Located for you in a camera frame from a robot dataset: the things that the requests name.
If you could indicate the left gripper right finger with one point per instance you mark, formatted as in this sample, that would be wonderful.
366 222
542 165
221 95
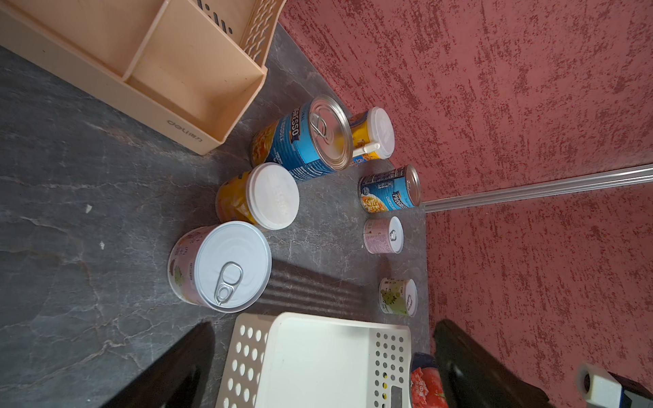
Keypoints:
472 377

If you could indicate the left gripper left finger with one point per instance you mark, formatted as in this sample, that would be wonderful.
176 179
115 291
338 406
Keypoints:
178 378

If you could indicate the dark chopped tomatoes can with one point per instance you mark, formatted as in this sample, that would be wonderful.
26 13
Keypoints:
426 385

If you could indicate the blue Progresso noodle soup can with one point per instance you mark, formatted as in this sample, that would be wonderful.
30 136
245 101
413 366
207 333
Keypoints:
391 191

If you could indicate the tall yellow can white lid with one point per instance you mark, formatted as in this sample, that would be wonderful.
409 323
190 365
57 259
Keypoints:
373 136

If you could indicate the white perforated plastic basket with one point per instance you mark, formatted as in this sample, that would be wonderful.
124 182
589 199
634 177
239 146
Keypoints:
299 360

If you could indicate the small green can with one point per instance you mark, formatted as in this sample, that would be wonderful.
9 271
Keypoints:
398 297

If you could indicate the pink can front left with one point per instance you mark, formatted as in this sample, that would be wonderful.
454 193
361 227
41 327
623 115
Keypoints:
221 267

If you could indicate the small pink can back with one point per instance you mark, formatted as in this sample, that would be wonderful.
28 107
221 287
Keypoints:
383 236

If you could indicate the short yellow can white lid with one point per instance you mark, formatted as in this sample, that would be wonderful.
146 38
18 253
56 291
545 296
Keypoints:
266 196

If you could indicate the right corner aluminium profile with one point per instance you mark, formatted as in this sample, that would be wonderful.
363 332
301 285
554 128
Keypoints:
597 181

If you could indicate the blue Progresso soup can left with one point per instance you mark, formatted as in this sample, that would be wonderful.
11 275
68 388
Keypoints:
313 140

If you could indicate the peach plastic file organizer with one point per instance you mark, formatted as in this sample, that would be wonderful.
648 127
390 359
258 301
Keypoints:
187 69

